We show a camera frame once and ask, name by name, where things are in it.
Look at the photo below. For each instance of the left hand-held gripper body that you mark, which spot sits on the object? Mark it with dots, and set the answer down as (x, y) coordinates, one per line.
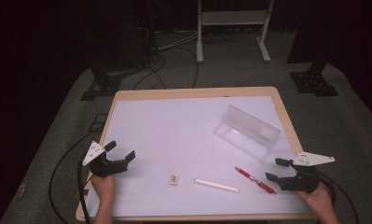
(104, 166)

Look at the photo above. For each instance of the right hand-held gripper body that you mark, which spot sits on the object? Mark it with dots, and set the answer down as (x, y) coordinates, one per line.
(301, 183)

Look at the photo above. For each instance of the red pen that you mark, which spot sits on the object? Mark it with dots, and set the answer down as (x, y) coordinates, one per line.
(255, 180)

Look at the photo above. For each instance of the clear plastic pencil case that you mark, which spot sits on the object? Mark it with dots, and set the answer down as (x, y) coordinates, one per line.
(247, 132)

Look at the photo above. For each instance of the white pen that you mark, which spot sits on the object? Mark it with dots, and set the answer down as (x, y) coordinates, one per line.
(216, 185)

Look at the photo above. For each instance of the person's left hand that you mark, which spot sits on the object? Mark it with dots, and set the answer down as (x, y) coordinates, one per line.
(104, 186)

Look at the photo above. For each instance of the person's right hand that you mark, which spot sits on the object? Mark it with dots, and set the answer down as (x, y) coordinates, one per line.
(320, 199)

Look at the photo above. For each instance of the black tape strip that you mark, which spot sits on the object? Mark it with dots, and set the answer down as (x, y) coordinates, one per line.
(85, 192)

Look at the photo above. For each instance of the white table mat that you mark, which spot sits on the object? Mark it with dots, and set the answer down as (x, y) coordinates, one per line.
(174, 133)

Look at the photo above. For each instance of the small beige eraser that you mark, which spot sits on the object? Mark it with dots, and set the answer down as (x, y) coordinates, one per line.
(174, 179)

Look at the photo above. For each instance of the black stand base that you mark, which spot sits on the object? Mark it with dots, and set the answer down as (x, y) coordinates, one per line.
(103, 85)
(314, 82)

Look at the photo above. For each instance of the white metal stand frame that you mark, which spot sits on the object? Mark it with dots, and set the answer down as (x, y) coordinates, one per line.
(231, 17)

